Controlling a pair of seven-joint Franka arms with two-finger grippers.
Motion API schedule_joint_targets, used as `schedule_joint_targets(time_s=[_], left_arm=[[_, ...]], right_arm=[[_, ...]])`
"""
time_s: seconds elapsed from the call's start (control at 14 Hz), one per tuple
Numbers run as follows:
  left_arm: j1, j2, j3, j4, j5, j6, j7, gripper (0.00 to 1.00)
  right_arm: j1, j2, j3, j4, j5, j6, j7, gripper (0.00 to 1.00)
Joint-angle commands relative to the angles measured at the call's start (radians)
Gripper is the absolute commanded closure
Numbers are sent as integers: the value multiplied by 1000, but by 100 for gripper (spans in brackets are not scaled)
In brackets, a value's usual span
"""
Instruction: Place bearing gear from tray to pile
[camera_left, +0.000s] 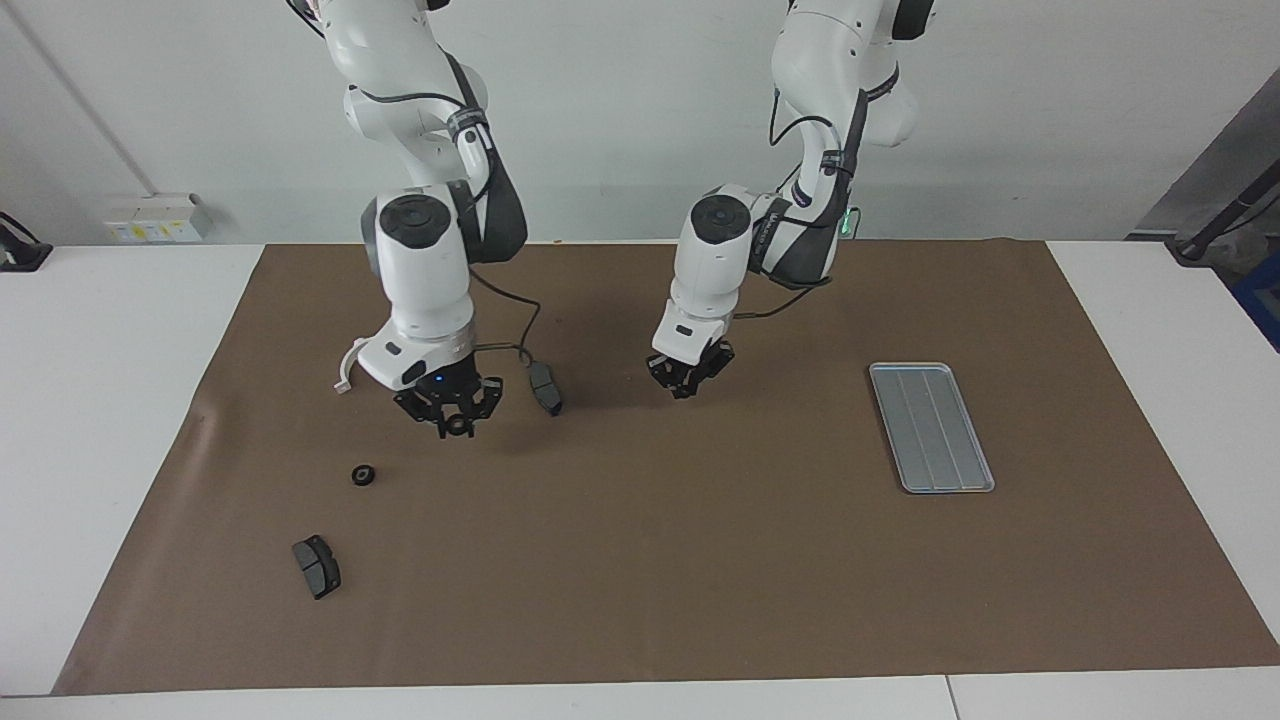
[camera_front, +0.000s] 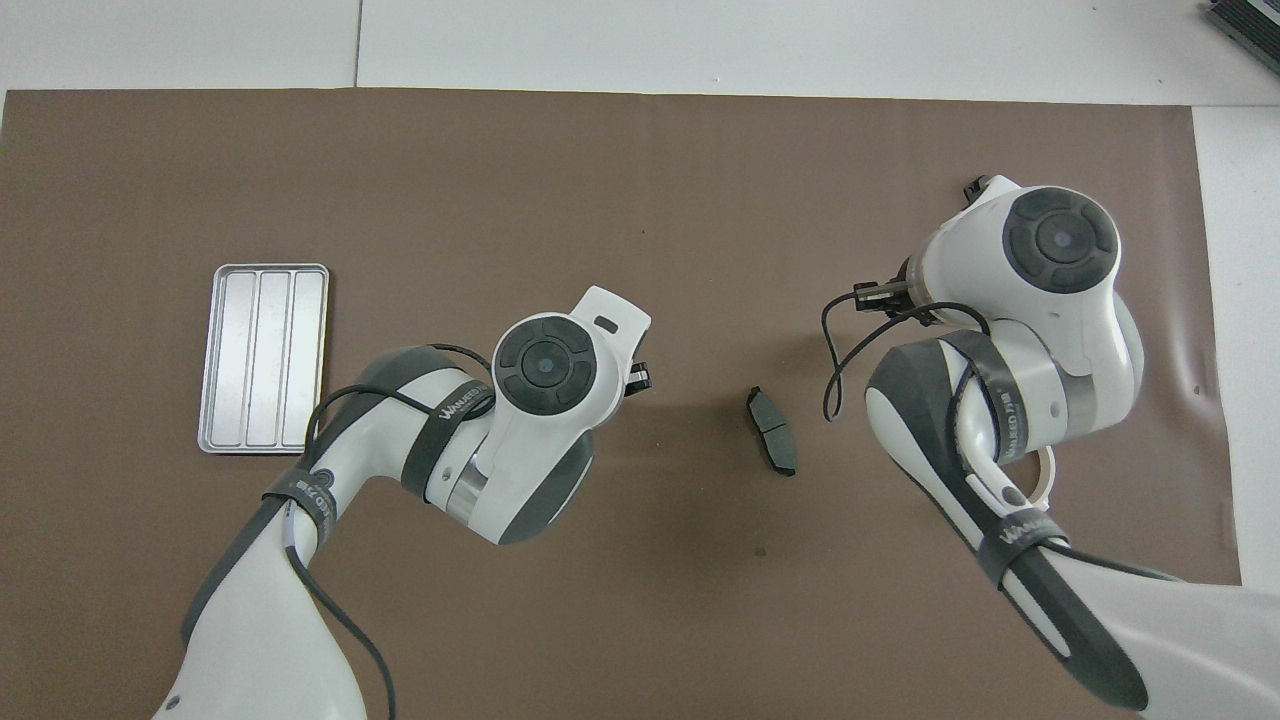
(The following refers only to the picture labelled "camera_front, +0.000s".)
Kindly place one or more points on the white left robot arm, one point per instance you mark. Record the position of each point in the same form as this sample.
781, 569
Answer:
250, 640

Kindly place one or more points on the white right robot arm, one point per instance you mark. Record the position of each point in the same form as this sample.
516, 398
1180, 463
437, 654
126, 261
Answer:
1060, 330

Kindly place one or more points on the silver metal tray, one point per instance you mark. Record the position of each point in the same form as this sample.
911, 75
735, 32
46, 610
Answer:
262, 360

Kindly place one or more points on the dark grey brake pad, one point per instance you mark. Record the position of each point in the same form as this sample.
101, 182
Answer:
772, 432

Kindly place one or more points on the brown table mat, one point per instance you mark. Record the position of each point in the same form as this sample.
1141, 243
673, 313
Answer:
600, 200

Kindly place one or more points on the dark ribbed object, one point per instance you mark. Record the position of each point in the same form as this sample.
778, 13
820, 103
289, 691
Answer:
1245, 25

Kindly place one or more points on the white curved plastic bracket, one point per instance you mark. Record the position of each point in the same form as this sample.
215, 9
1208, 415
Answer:
1050, 475

